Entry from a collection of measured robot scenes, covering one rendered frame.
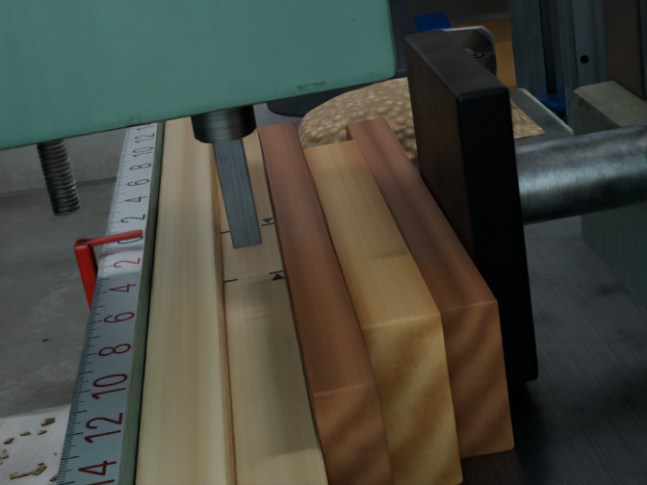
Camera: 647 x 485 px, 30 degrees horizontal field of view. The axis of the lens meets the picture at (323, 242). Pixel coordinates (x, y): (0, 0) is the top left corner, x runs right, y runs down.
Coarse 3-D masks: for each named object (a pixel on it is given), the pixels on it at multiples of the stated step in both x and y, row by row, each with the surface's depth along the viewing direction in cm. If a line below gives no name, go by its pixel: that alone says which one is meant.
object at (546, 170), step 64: (448, 64) 35; (448, 128) 34; (512, 128) 32; (640, 128) 37; (448, 192) 36; (512, 192) 33; (576, 192) 37; (640, 192) 37; (512, 256) 34; (512, 320) 34
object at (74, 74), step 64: (0, 0) 30; (64, 0) 31; (128, 0) 31; (192, 0) 31; (256, 0) 31; (320, 0) 31; (384, 0) 31; (0, 64) 31; (64, 64) 31; (128, 64) 31; (192, 64) 31; (256, 64) 32; (320, 64) 32; (384, 64) 32; (0, 128) 32; (64, 128) 32
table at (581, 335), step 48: (528, 96) 66; (528, 240) 47; (576, 240) 46; (576, 288) 42; (624, 288) 41; (576, 336) 38; (624, 336) 38; (528, 384) 36; (576, 384) 36; (624, 384) 35; (528, 432) 34; (576, 432) 33; (624, 432) 33; (480, 480) 32; (528, 480) 31; (576, 480) 31; (624, 480) 31
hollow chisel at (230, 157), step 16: (224, 144) 35; (240, 144) 35; (224, 160) 36; (240, 160) 36; (224, 176) 36; (240, 176) 36; (224, 192) 36; (240, 192) 36; (240, 208) 36; (240, 224) 36; (256, 224) 36; (240, 240) 36; (256, 240) 37
